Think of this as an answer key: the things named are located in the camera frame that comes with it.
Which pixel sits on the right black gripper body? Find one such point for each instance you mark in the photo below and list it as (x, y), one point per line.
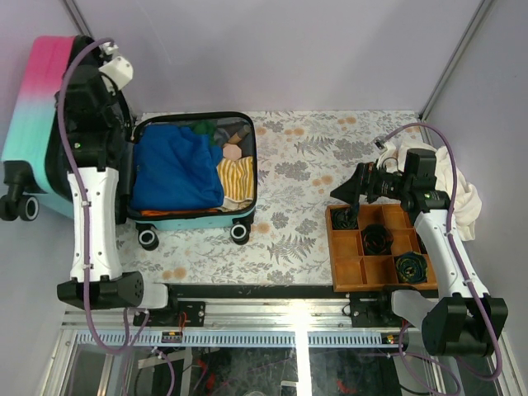
(379, 183)

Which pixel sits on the yellow white striped towel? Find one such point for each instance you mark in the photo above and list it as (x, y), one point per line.
(237, 179)

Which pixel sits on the small bottle grey cap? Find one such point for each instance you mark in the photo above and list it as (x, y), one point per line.
(240, 135)

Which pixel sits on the round peach compact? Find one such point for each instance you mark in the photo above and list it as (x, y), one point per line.
(232, 152)

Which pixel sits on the dark green garment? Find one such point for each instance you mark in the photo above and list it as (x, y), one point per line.
(206, 128)

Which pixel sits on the pink teal suitcase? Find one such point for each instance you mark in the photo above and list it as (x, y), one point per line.
(33, 156)

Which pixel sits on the blue garment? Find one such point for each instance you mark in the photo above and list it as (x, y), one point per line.
(176, 169)

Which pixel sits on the orange garment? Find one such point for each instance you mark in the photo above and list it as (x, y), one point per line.
(161, 213)

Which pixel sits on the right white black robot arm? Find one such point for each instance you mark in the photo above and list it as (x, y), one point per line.
(466, 320)

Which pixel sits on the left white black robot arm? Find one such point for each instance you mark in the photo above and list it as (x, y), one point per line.
(99, 140)

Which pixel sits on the rolled black belt top-left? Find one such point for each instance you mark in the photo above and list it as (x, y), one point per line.
(345, 218)

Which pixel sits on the rolled black belt centre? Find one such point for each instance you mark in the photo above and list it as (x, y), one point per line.
(377, 240)

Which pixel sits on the floral patterned table mat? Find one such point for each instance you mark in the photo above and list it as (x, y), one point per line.
(301, 157)

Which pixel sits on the wooden compartment tray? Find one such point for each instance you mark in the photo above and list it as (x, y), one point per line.
(355, 269)

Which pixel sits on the rolled black belt right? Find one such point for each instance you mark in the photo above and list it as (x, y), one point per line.
(421, 244)

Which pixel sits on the rolled dark belt bottom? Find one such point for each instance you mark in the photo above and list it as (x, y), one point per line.
(411, 268)

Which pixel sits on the white crumpled garment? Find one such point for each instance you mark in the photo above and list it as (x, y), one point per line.
(468, 204)

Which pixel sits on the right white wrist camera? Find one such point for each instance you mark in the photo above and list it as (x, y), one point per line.
(388, 156)

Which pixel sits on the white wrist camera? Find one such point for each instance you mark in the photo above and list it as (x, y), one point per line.
(117, 71)
(388, 156)

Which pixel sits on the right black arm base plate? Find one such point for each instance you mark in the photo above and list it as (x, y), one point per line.
(373, 313)

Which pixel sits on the aluminium rail frame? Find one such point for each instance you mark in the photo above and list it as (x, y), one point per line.
(249, 323)

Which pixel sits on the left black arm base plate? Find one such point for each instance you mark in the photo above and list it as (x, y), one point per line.
(181, 314)

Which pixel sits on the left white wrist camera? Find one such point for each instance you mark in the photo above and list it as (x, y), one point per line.
(117, 71)

